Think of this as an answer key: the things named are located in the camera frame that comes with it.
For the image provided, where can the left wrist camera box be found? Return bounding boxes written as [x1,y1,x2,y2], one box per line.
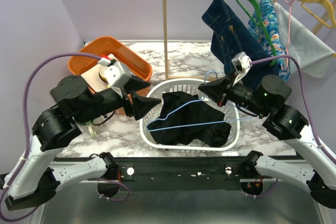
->
[104,60,132,88]

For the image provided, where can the black mounting base bar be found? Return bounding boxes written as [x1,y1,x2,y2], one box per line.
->
[86,155,274,193]

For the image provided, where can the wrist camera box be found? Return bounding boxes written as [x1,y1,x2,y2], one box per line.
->
[104,60,132,88]
[232,52,251,85]

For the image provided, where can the blue denim shorts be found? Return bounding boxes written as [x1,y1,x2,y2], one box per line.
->
[202,0,270,74]

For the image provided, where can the orange plastic bin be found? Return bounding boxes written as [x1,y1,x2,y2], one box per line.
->
[68,36,153,93]

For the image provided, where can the green plastic hanger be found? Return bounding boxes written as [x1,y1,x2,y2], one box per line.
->
[213,0,278,66]

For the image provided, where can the white plastic laundry basket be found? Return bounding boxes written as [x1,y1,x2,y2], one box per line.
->
[140,78,241,154]

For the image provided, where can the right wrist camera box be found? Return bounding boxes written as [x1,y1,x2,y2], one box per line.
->
[232,52,251,85]

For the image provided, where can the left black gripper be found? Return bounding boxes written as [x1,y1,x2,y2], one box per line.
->
[78,75,164,123]

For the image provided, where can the green floral mug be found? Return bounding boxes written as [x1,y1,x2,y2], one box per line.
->
[75,121,101,139]

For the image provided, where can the light grey cloth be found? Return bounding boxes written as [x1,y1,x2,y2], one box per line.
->
[273,3,335,79]

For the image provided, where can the light blue wire hanger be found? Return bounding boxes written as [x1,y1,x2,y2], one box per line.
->
[146,70,259,132]

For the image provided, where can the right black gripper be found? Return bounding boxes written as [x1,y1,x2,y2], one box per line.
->
[199,69,269,117]

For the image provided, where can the patterned ceramic bowl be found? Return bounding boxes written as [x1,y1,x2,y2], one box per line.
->
[98,57,118,85]

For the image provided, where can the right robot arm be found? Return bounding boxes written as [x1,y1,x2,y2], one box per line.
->
[198,73,335,209]

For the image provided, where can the black skirt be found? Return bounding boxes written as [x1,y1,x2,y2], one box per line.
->
[146,91,232,147]

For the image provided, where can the blue floral garment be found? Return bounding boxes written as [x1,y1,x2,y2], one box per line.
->
[248,0,291,82]

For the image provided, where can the yellow plastic hanger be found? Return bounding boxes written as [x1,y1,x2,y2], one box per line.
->
[274,0,335,29]

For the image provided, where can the white square plate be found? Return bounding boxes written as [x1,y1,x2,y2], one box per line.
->
[80,60,109,92]

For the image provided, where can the pink wire hanger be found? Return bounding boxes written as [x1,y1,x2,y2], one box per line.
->
[283,0,295,55]

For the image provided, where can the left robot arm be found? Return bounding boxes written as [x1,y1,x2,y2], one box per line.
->
[5,76,161,210]

